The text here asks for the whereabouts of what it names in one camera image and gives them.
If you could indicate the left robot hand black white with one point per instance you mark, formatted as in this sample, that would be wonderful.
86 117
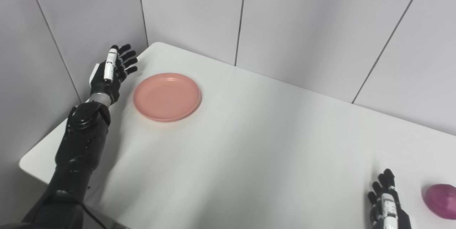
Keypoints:
110 76

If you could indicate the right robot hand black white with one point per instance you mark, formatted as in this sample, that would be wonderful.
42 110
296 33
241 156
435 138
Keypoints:
386 204

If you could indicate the purple red onion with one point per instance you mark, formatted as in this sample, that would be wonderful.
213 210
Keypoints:
441 200

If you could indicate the pink round plate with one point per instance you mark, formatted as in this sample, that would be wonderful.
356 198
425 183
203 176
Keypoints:
166 96

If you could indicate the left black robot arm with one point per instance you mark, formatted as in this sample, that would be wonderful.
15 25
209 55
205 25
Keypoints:
74 157

